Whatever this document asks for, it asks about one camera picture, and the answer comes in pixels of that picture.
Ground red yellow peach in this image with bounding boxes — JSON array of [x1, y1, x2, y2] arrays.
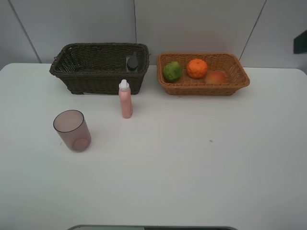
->
[[205, 70, 227, 84]]

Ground black rectangular bottle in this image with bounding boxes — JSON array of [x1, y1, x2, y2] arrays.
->
[[126, 51, 139, 72]]

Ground translucent pink plastic cup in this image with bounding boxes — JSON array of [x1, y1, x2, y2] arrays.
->
[[53, 110, 91, 152]]

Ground light orange wicker basket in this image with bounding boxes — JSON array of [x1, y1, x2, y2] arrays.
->
[[156, 53, 250, 96]]

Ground dark brown wicker basket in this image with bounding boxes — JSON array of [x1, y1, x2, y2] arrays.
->
[[49, 43, 150, 95]]

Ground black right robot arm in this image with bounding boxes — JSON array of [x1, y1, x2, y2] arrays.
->
[[293, 30, 307, 54]]

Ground orange mandarin fruit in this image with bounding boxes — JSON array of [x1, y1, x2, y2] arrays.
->
[[187, 58, 208, 79]]

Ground green lime fruit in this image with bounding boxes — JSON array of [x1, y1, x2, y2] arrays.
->
[[163, 61, 183, 83]]

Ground pink bottle white cap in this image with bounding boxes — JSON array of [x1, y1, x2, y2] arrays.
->
[[118, 79, 133, 119]]

